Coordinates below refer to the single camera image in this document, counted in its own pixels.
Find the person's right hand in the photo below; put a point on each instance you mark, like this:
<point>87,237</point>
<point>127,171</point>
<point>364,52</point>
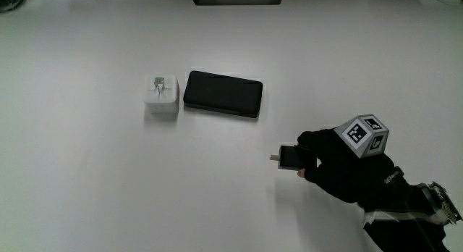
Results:
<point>343,172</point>

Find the black charger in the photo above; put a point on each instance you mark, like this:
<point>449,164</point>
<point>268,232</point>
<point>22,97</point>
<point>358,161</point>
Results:
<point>289,158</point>

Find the white cube charger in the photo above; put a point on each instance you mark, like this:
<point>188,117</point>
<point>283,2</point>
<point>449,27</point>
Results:
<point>161,98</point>

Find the person's right forearm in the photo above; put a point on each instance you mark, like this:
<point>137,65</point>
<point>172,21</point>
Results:
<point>401,234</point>

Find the black power bank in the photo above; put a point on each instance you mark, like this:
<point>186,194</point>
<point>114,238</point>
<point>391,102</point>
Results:
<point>222,93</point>

